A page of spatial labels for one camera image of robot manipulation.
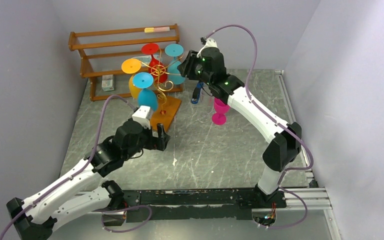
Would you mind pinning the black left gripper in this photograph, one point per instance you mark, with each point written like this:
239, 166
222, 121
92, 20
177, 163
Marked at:
159, 143

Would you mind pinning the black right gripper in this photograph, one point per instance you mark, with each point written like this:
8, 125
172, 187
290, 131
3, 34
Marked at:
190, 65

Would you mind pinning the gold wire glass rack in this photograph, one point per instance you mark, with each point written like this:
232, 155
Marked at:
167, 105

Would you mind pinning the clear wine glass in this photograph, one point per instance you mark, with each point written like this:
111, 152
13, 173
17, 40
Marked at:
207, 98

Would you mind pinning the pink wine glass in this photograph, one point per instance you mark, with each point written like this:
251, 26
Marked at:
219, 117

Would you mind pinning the blue wine glass front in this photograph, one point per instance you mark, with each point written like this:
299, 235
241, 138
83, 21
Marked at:
146, 97

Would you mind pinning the blue wine glass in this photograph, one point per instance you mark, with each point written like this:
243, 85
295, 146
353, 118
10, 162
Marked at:
146, 97
175, 51

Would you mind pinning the yellow wine glass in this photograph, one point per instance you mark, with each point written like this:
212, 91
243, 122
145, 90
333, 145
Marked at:
132, 66

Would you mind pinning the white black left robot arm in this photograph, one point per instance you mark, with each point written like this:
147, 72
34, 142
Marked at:
38, 216

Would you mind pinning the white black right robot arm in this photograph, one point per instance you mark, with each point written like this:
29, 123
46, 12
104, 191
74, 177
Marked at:
282, 137

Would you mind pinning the blue wine glass rear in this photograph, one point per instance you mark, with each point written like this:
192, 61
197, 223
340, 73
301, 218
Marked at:
175, 51

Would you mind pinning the red wine glass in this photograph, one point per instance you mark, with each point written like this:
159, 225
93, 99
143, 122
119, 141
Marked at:
155, 66

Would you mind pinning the wooden shelf rack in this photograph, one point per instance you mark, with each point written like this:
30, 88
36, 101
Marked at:
102, 52

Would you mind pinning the blue stapler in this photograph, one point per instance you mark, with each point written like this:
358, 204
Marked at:
196, 93

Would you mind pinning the toothbrush package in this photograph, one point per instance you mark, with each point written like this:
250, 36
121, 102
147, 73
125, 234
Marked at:
146, 59

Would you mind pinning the yellow pink eraser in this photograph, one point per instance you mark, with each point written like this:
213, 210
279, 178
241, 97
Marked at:
157, 29

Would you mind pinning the small printed box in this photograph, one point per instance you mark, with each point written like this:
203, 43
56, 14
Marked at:
107, 83

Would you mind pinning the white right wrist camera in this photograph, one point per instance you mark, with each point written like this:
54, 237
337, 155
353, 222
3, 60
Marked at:
208, 43

